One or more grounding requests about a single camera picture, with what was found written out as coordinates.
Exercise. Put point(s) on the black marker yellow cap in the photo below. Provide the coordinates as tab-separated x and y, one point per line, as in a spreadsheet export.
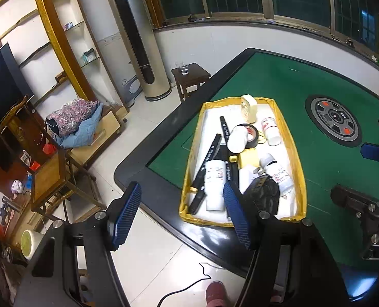
232	164
199	190

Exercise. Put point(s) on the white pill bottle long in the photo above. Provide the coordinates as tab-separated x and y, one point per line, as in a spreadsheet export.
214	181

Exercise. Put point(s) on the white bottle green cross label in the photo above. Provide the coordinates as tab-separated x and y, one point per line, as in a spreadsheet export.
278	173

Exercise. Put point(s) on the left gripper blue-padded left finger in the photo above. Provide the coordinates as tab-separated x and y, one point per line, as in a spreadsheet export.
52	277

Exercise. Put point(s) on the small dark wooden side table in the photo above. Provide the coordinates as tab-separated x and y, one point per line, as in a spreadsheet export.
197	75

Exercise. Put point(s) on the small white bottle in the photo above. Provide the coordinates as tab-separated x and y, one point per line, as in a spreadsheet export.
271	131

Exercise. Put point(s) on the black object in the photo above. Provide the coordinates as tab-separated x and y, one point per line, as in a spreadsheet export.
263	194

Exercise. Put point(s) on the clear drinking glass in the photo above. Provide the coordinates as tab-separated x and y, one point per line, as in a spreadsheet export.
182	67

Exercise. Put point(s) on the yellow-edged white foam tray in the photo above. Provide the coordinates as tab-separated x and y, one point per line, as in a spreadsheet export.
209	144

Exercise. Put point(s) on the black electrical tape roll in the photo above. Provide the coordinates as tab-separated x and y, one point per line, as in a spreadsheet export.
252	136

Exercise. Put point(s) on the black television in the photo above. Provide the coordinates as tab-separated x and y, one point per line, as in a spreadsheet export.
13	85

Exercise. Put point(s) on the yellow tape roll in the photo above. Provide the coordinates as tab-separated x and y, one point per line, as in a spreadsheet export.
248	157

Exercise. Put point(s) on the pink slipper foot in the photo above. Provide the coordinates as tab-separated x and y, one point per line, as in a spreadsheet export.
216	295

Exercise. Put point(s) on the white wall shelving unit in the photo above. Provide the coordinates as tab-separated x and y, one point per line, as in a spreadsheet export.
53	44

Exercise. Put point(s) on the wooden chair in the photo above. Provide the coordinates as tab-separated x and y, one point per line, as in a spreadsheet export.
59	176

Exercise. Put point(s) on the black marker purple cap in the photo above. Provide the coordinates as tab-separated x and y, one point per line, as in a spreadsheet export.
225	130

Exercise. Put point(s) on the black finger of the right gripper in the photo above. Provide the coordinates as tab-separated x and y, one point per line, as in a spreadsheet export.
351	199

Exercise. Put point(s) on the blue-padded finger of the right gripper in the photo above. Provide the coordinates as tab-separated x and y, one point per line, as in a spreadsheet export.
370	151

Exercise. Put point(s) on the pile of floral blue blankets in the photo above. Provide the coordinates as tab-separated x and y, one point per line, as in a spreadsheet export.
75	123

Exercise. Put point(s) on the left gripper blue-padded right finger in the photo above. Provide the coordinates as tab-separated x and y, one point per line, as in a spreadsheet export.
291	266

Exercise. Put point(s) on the round mahjong table control panel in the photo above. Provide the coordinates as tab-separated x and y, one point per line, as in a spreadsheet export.
334	120

